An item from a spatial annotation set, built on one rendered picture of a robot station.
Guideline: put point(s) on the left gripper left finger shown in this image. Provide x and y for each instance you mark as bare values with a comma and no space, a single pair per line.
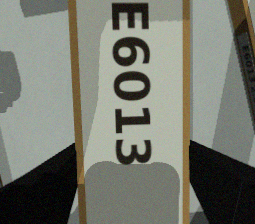
44,195

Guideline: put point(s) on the tan cardboard box with blue bands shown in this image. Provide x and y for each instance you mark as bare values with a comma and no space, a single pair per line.
243,19

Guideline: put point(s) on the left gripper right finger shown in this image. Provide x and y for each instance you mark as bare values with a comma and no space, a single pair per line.
225,187

